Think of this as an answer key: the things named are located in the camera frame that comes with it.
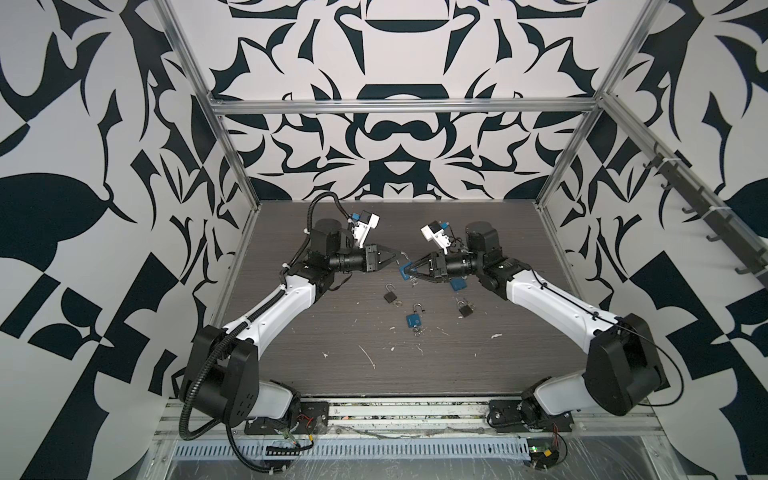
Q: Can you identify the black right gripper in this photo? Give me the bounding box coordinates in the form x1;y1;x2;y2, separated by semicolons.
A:
406;251;485;284

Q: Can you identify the blue padlock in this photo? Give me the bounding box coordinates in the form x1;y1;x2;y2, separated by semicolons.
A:
449;277;468;292
399;262;419;287
406;303;425;336

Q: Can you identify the black padlock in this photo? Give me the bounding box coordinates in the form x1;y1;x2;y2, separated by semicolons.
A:
383;283;402;307
456;299;475;318

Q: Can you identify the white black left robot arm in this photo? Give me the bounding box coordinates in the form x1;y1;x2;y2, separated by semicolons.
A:
179;211;397;440

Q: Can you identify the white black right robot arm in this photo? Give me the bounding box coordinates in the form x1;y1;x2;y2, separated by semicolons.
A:
405;221;668;429

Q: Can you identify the small circuit board right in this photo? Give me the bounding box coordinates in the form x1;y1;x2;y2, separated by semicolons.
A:
524;440;568;471

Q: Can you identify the grey hook rack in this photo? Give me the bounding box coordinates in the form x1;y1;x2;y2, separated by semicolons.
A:
644;143;767;289

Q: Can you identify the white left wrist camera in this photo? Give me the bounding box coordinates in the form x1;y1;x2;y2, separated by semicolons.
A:
350;211;380;248

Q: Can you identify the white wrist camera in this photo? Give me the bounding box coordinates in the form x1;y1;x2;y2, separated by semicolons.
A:
350;211;380;248
420;221;452;254

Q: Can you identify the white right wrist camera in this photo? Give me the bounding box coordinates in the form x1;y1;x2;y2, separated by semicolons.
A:
420;221;452;254

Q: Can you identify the aluminium front rail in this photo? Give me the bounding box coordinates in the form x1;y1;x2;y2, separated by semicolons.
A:
152;395;664;442

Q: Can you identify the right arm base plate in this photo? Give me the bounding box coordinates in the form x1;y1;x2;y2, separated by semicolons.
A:
486;398;572;433

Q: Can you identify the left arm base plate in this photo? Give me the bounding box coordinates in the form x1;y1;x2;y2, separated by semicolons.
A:
244;400;330;436

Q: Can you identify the white slotted cable duct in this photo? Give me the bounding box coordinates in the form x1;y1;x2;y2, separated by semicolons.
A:
170;439;532;462

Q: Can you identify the aluminium frame crossbar back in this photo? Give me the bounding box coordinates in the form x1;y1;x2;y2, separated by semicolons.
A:
209;98;597;115

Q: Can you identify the aluminium frame post right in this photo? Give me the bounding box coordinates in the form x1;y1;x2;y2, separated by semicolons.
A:
536;0;667;210

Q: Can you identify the aluminium frame post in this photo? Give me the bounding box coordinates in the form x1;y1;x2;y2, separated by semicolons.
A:
536;0;667;210
152;0;260;211

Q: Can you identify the black corrugated cable left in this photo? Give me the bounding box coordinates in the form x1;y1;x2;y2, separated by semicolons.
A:
178;329;241;442

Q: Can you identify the aluminium frame post left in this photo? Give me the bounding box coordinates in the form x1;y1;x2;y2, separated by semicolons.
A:
152;0;260;211

